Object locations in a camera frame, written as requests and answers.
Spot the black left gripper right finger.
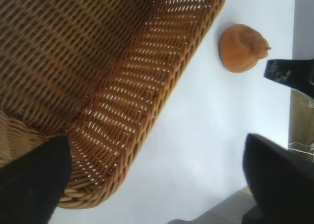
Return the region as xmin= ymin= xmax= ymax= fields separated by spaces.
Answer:
xmin=241 ymin=133 xmax=314 ymax=224

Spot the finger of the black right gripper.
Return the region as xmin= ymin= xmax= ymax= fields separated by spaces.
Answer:
xmin=263 ymin=58 xmax=314 ymax=100

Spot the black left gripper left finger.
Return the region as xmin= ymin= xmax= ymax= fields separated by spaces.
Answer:
xmin=0 ymin=135 xmax=73 ymax=224

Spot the brown bread roll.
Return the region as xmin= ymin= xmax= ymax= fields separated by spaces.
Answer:
xmin=219 ymin=24 xmax=272 ymax=74

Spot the woven wicker rectangular basket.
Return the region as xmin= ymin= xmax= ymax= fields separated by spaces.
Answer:
xmin=0 ymin=0 xmax=228 ymax=209

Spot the white wire frame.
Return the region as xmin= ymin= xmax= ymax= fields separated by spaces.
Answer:
xmin=287 ymin=141 xmax=314 ymax=160

